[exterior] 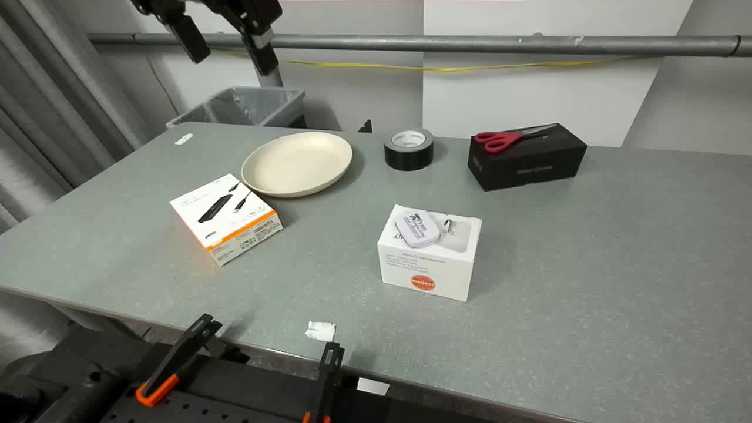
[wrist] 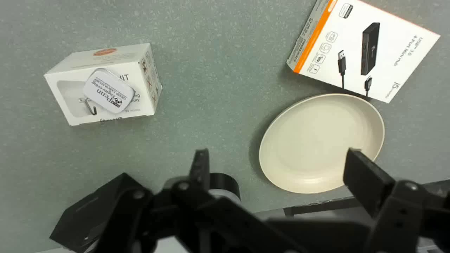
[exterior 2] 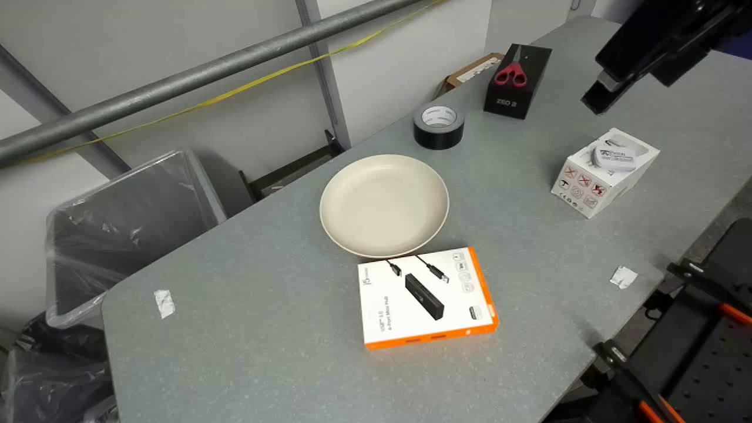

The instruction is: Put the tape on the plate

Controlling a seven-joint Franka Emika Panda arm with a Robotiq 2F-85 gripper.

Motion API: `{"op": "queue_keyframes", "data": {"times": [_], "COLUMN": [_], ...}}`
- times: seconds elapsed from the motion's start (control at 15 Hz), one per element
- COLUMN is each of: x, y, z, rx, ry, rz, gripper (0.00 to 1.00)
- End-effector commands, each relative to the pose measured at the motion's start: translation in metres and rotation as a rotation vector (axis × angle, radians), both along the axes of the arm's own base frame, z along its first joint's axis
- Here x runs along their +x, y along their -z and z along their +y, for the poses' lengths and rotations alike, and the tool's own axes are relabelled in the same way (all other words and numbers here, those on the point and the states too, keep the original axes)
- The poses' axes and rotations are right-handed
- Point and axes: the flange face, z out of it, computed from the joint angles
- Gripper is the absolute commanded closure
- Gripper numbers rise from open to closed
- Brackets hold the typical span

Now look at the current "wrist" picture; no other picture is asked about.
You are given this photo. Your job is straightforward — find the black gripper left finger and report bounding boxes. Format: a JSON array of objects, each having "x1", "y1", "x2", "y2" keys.
[{"x1": 50, "y1": 147, "x2": 302, "y2": 253}]

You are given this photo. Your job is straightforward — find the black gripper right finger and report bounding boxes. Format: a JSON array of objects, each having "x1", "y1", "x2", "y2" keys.
[{"x1": 342, "y1": 147, "x2": 450, "y2": 253}]

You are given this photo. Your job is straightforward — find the black tape roll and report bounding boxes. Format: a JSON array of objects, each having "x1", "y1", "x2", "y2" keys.
[{"x1": 209, "y1": 171, "x2": 242, "y2": 202}]

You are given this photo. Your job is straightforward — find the beige round plate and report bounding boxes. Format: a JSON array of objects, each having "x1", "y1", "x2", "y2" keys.
[{"x1": 258, "y1": 91, "x2": 387, "y2": 195}]

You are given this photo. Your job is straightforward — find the small white product box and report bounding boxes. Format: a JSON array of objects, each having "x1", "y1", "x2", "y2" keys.
[{"x1": 44, "y1": 42, "x2": 165, "y2": 128}]

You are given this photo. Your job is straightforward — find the orange white usb hub box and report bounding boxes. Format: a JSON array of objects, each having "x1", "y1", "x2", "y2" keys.
[{"x1": 286, "y1": 0, "x2": 442, "y2": 105}]

